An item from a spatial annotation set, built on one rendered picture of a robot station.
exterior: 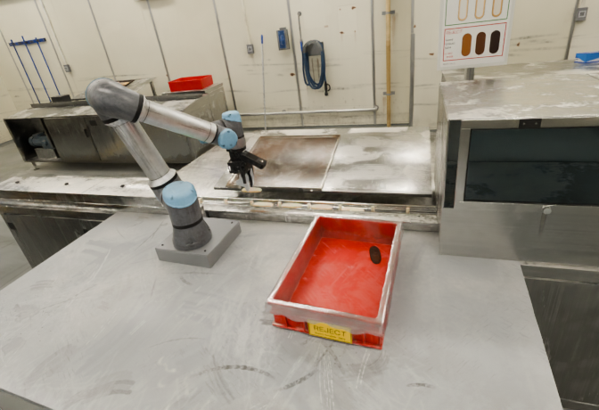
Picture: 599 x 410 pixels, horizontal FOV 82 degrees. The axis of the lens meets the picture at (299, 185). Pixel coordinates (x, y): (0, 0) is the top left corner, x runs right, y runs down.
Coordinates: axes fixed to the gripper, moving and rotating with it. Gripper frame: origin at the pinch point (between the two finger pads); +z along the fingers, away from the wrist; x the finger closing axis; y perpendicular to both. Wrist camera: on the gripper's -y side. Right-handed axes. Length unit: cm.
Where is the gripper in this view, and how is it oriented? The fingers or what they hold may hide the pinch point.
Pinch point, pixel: (250, 186)
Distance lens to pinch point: 161.5
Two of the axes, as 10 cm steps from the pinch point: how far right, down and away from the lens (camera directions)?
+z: 1.2, 8.8, 4.5
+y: -9.5, -0.3, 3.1
